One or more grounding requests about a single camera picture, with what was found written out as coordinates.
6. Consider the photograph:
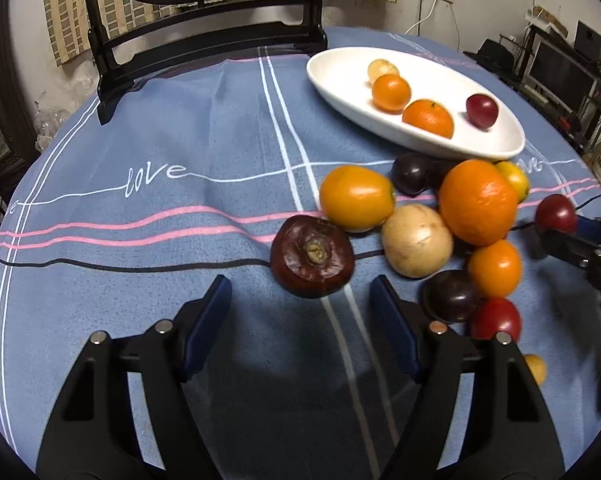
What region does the black computer monitor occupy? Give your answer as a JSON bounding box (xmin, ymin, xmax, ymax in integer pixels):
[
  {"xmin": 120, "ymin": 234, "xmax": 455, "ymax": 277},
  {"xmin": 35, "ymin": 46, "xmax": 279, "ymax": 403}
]
[{"xmin": 527, "ymin": 40, "xmax": 598, "ymax": 106}]

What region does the round fish picture stand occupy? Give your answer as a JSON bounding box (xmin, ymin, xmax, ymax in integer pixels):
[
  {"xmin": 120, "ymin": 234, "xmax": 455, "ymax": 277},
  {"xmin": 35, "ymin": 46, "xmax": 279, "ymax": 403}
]
[{"xmin": 83, "ymin": 0, "xmax": 328, "ymax": 126}]

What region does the white power cable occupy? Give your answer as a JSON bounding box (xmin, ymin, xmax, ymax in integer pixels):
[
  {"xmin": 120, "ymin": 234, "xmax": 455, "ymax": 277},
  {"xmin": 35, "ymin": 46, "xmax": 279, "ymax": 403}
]
[{"xmin": 405, "ymin": 0, "xmax": 441, "ymax": 36}]

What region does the white oval plate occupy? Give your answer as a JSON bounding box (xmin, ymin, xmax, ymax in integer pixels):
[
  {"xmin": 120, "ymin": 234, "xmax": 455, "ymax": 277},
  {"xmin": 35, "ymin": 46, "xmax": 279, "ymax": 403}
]
[{"xmin": 306, "ymin": 47, "xmax": 526, "ymax": 161}]

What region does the black hat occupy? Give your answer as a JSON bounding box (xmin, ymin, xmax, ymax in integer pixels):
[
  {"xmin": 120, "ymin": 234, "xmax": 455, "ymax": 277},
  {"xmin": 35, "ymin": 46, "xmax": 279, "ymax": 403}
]
[{"xmin": 464, "ymin": 39, "xmax": 516, "ymax": 73}]

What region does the small yellow-orange fruit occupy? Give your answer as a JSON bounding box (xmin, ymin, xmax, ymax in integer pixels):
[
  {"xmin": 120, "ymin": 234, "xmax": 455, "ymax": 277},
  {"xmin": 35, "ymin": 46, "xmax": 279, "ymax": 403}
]
[{"xmin": 495, "ymin": 160, "xmax": 531, "ymax": 205}]

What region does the dark purple plum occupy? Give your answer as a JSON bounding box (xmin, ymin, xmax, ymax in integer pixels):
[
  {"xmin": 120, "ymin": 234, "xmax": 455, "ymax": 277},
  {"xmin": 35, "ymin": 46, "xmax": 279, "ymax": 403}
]
[
  {"xmin": 391, "ymin": 152, "xmax": 437, "ymax": 197},
  {"xmin": 422, "ymin": 270, "xmax": 482, "ymax": 324}
]

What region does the small round orange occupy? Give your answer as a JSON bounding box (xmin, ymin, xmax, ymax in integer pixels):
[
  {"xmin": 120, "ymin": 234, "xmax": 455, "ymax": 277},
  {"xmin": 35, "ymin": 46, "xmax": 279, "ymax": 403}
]
[{"xmin": 467, "ymin": 239, "xmax": 523, "ymax": 299}]

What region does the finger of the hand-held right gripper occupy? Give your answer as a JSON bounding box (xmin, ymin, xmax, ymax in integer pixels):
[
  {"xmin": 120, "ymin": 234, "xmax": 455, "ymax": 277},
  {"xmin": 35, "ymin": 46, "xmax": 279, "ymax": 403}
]
[
  {"xmin": 576, "ymin": 214, "xmax": 601, "ymax": 243},
  {"xmin": 541, "ymin": 229, "xmax": 601, "ymax": 270}
]

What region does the brown cardboard piece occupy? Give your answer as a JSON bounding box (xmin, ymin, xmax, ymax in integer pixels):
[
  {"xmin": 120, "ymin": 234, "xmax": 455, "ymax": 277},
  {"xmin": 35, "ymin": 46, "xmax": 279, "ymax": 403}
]
[{"xmin": 525, "ymin": 6, "xmax": 571, "ymax": 37}]

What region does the black metal rack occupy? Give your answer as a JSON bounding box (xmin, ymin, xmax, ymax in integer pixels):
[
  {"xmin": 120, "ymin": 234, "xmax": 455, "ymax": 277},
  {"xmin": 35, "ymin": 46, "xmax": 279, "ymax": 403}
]
[{"xmin": 500, "ymin": 25, "xmax": 601, "ymax": 156}]

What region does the blue striped tablecloth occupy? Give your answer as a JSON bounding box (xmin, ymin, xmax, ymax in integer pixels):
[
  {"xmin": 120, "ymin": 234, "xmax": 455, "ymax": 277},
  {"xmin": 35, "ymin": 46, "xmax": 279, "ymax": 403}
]
[{"xmin": 0, "ymin": 25, "xmax": 601, "ymax": 480}]

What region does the dark brown mangosteen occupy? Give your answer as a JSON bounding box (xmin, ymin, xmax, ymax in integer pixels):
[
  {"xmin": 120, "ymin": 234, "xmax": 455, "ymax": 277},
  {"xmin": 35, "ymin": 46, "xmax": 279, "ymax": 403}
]
[{"xmin": 270, "ymin": 215, "xmax": 356, "ymax": 299}]

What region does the large orange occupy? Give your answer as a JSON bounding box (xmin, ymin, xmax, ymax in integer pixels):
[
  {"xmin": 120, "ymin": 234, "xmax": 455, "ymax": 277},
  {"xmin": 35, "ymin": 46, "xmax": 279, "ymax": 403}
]
[{"xmin": 438, "ymin": 159, "xmax": 520, "ymax": 247}]

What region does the pale tan round fruit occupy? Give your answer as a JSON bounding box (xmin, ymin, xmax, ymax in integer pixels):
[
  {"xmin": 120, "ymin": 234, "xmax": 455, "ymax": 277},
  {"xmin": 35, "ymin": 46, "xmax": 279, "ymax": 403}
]
[{"xmin": 381, "ymin": 203, "xmax": 454, "ymax": 279}]

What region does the small pale yellow fruit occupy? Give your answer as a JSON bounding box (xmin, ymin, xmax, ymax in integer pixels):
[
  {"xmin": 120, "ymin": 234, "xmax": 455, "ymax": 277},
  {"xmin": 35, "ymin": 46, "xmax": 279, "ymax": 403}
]
[
  {"xmin": 367, "ymin": 59, "xmax": 400, "ymax": 85},
  {"xmin": 523, "ymin": 353, "xmax": 548, "ymax": 387}
]

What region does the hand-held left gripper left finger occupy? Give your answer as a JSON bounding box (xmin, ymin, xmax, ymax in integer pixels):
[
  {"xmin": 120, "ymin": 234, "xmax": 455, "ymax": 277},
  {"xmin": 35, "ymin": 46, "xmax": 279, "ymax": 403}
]
[{"xmin": 35, "ymin": 274, "xmax": 234, "ymax": 480}]

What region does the black speaker box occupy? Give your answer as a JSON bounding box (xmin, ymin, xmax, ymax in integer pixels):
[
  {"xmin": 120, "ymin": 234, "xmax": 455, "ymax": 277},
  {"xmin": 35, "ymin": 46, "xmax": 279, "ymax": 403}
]
[{"xmin": 575, "ymin": 21, "xmax": 601, "ymax": 63}]

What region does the red plum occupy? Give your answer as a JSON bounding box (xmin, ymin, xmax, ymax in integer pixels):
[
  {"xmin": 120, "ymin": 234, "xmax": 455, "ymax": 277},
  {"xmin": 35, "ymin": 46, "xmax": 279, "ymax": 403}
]
[
  {"xmin": 465, "ymin": 93, "xmax": 499, "ymax": 130},
  {"xmin": 469, "ymin": 297, "xmax": 523, "ymax": 345},
  {"xmin": 534, "ymin": 194, "xmax": 579, "ymax": 237}
]

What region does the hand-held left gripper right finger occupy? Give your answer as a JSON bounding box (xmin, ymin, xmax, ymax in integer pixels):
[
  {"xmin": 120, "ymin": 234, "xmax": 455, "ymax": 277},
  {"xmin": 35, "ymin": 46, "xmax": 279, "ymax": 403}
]
[{"xmin": 369, "ymin": 274, "xmax": 566, "ymax": 480}]

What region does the oblong yellow-orange fruit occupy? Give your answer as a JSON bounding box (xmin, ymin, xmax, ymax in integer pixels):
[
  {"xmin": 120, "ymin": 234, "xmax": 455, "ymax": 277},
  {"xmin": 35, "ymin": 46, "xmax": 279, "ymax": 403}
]
[{"xmin": 319, "ymin": 165, "xmax": 397, "ymax": 233}]

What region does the beige checked curtain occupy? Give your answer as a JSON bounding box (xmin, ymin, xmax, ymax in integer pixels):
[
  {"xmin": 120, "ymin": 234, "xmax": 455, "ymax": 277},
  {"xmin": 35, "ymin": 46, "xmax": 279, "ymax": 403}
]
[{"xmin": 41, "ymin": 0, "xmax": 401, "ymax": 67}]

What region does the tangerine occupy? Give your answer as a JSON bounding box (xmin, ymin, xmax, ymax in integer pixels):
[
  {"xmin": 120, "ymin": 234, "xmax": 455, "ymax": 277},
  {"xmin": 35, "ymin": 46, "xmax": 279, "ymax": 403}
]
[
  {"xmin": 371, "ymin": 74, "xmax": 412, "ymax": 113},
  {"xmin": 401, "ymin": 99, "xmax": 455, "ymax": 140}
]

